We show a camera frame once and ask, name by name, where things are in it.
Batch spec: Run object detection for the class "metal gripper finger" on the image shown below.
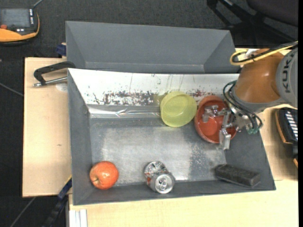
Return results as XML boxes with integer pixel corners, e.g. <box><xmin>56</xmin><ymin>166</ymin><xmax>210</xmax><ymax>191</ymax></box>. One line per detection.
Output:
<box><xmin>202</xmin><ymin>105</ymin><xmax>232</xmax><ymax>123</ymax></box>
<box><xmin>219</xmin><ymin>114</ymin><xmax>238</xmax><ymax>151</ymax></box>

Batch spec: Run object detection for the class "red-orange plastic bowl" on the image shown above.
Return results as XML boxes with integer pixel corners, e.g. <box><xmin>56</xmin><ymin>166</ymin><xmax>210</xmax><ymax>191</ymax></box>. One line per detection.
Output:
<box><xmin>194</xmin><ymin>95</ymin><xmax>238</xmax><ymax>144</ymax></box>

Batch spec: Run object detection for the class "yellow plastic bowl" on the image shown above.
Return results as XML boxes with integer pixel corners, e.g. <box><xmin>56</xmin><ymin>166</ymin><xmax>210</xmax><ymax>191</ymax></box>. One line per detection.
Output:
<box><xmin>160</xmin><ymin>91</ymin><xmax>198</xmax><ymax>128</ymax></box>

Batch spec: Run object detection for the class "dark green flat block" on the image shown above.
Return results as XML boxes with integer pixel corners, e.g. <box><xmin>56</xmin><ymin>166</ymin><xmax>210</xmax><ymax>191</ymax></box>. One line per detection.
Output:
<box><xmin>214</xmin><ymin>164</ymin><xmax>261</xmax><ymax>189</ymax></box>

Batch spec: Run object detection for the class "grey metal bin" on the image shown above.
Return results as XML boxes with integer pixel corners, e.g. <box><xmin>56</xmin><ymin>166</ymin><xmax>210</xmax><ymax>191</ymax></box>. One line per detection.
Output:
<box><xmin>65</xmin><ymin>20</ymin><xmax>277</xmax><ymax>206</ymax></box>

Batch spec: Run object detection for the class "crushed silver drink can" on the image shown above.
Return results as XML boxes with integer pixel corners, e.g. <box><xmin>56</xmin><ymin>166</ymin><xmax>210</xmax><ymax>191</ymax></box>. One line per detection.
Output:
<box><xmin>143</xmin><ymin>161</ymin><xmax>176</xmax><ymax>194</ymax></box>

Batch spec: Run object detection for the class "red apple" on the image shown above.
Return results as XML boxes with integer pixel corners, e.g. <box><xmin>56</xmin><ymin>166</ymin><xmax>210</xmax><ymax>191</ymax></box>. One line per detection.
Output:
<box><xmin>89</xmin><ymin>161</ymin><xmax>119</xmax><ymax>191</ymax></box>

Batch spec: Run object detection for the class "pale wood board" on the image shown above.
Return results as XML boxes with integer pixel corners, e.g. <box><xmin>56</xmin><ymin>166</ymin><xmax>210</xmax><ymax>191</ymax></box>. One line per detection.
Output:
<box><xmin>22</xmin><ymin>57</ymin><xmax>73</xmax><ymax>198</ymax></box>

